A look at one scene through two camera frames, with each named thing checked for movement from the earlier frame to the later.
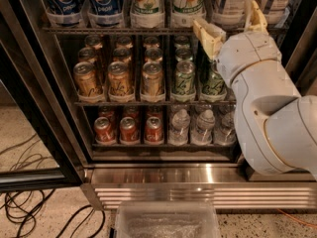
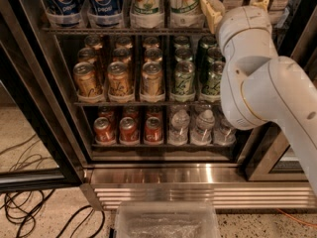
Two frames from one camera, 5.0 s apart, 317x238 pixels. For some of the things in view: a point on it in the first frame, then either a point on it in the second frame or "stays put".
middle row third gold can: (155, 55) stays put
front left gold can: (86, 79) stays put
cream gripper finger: (211, 37) → (213, 9)
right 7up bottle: (187, 5) stays put
